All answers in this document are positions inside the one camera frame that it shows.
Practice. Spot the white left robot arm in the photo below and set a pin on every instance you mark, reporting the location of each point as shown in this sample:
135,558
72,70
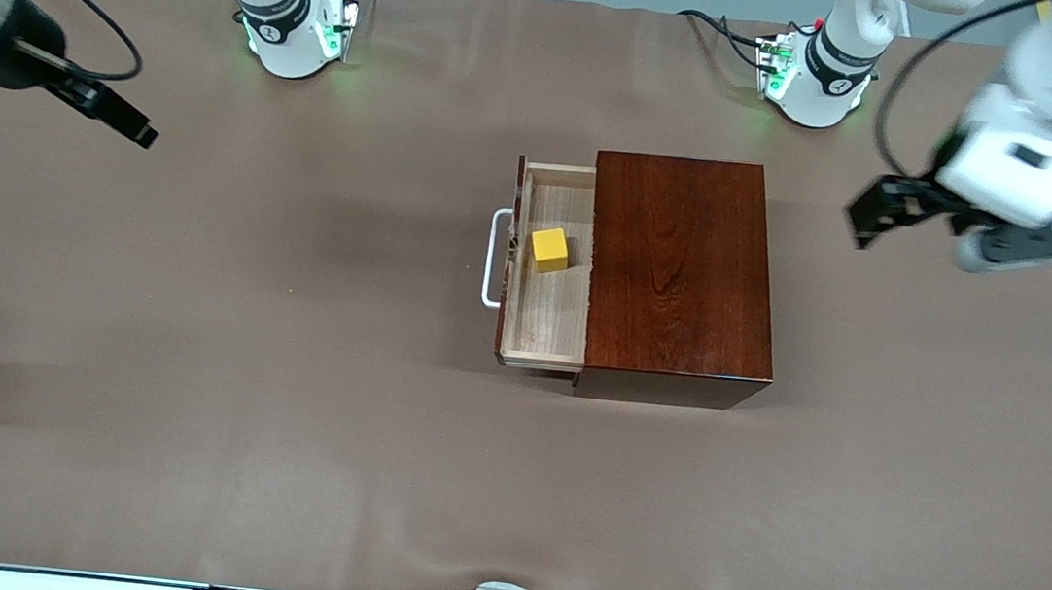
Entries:
826,92

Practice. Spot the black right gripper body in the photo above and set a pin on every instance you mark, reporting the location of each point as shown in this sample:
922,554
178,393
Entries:
13,46

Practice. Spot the brown table cloth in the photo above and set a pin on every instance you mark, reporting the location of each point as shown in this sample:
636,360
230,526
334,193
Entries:
285,358

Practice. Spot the dark brown wooden cabinet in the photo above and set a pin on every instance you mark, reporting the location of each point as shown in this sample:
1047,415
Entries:
685,273

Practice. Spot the yellow block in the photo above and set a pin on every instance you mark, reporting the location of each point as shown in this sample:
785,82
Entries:
549,249

